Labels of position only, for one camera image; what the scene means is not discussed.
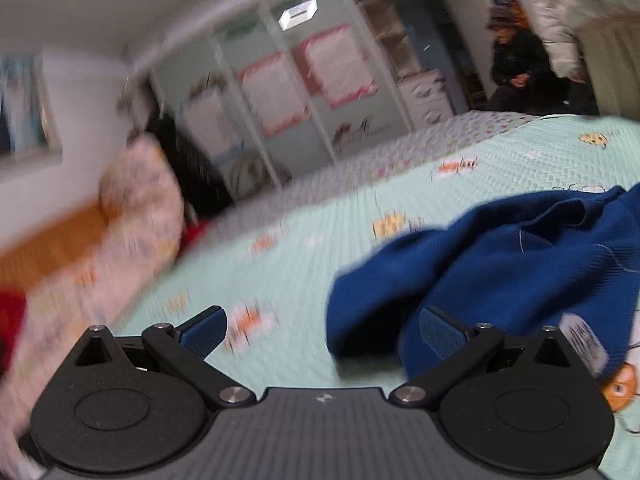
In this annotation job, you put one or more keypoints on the dark cloth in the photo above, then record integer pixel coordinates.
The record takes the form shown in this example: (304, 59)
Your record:
(190, 170)

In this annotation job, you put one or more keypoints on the floral heart-print bed sheet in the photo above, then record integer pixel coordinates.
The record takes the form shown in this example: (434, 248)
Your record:
(425, 145)

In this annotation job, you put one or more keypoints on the white drawer cabinet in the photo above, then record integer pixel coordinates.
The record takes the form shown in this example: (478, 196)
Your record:
(425, 100)

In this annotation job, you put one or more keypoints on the orange wooden headboard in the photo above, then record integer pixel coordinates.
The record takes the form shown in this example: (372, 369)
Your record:
(50, 240)

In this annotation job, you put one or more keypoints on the red cloth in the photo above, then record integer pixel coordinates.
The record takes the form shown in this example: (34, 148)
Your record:
(11, 325)

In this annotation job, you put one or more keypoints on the pink floral pillow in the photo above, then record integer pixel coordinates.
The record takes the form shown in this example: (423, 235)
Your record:
(135, 240)

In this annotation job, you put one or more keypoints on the mint quilted bedspread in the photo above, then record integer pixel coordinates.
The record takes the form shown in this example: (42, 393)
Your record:
(325, 220)

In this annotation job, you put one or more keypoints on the pale green wardrobe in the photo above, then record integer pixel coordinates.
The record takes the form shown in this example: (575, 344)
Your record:
(280, 100)

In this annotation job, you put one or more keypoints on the blue knit sweater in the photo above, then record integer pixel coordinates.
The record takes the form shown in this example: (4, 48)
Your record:
(500, 270)

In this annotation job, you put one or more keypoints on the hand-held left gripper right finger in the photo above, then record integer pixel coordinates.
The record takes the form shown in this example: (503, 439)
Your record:
(440, 334)

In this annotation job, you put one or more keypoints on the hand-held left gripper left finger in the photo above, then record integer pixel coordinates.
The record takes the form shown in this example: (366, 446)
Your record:
(204, 334)

